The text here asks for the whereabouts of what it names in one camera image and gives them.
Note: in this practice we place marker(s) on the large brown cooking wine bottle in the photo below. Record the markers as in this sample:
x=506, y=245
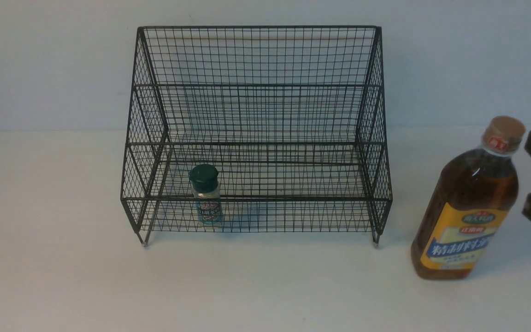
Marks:
x=474, y=194

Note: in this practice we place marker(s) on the small green-capped seasoning bottle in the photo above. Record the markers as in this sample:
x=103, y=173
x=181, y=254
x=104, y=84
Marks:
x=206, y=190

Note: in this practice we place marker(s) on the black wire mesh shelf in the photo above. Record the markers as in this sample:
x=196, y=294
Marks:
x=293, y=118

